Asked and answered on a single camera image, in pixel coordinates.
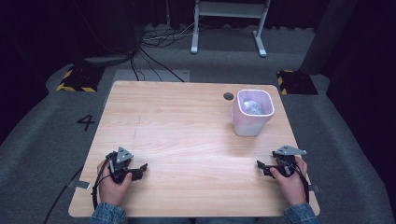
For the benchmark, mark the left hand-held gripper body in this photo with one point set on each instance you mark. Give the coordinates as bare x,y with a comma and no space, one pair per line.
122,159

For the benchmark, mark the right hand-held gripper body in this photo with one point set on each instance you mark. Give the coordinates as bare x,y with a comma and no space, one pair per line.
285,161

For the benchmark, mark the person's left hand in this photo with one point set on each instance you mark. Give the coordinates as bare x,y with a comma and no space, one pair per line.
114,190

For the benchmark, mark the person's right hand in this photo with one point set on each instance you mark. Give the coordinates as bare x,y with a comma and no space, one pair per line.
292,188

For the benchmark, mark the white bin with pink bag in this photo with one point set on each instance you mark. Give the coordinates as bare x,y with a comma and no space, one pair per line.
249,126

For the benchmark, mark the grey tape strip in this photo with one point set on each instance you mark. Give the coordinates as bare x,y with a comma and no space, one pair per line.
81,184

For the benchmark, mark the crumpled silver wrapper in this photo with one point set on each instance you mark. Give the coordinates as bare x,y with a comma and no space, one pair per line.
252,107

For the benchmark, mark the dark round table grommet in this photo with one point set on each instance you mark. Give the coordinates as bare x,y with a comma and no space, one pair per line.
228,96

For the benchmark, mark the black yellow striped base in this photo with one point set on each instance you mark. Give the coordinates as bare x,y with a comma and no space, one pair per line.
296,82
81,79

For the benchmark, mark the white metal stand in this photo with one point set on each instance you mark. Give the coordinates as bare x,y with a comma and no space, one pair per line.
229,11

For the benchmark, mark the dark grey post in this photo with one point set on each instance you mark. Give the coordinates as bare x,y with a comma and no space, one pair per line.
328,34

